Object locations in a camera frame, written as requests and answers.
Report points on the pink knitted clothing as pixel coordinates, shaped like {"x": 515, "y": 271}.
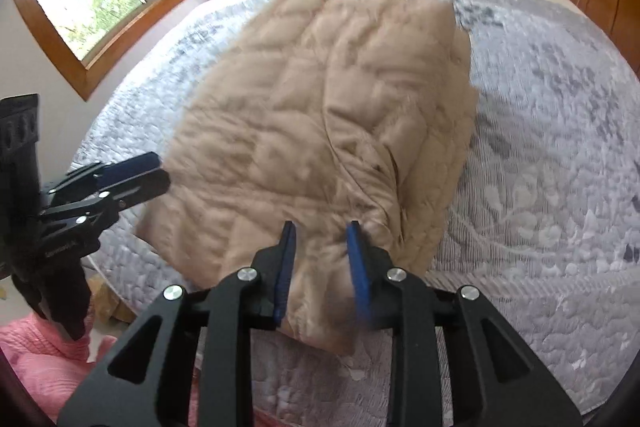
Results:
{"x": 40, "y": 357}

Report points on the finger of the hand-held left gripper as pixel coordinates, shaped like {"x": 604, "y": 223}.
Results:
{"x": 145, "y": 187}
{"x": 130, "y": 167}

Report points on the bed with grey bedspread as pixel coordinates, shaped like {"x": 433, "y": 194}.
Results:
{"x": 550, "y": 157}

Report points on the beige quilted jacket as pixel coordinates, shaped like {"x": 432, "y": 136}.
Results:
{"x": 300, "y": 107}

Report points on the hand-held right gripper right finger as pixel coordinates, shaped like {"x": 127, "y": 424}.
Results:
{"x": 357, "y": 267}

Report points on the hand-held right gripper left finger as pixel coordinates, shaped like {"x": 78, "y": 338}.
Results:
{"x": 285, "y": 277}

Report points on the brown cardboard box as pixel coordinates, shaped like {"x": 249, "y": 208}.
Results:
{"x": 110, "y": 302}

